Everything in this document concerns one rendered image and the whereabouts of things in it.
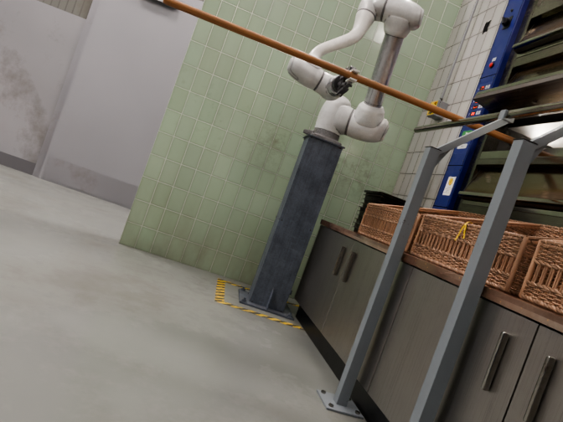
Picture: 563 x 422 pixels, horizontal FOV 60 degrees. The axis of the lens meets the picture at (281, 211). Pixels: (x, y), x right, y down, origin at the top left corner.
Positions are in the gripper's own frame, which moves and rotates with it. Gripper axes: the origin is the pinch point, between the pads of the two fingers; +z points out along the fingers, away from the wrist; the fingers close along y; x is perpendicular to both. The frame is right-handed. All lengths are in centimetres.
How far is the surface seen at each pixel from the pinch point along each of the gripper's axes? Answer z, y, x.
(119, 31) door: -307, -41, 166
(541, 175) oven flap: 14, 12, -86
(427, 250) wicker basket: 44, 57, -35
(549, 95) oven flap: 13, -20, -78
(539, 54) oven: -15, -47, -84
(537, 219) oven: 24, 31, -85
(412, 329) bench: 61, 81, -31
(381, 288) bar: 41, 75, -26
